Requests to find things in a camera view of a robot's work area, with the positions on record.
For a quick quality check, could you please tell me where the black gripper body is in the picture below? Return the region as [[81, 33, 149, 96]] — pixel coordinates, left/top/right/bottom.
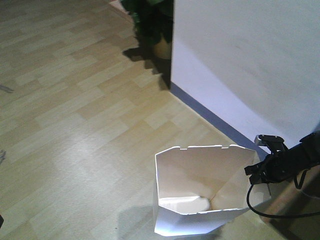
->
[[244, 151, 300, 185]]

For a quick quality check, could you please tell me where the white trash bin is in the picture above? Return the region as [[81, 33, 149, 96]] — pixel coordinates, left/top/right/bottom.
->
[[153, 144, 271, 237]]

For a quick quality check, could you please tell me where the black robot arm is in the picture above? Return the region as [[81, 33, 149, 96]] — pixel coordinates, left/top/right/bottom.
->
[[244, 131, 320, 185]]

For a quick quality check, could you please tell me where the potted green plant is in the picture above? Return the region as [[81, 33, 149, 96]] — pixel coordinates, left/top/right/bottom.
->
[[120, 0, 174, 60]]

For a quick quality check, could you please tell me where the black power cord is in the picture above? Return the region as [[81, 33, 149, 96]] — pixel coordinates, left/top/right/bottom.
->
[[246, 169, 320, 220]]

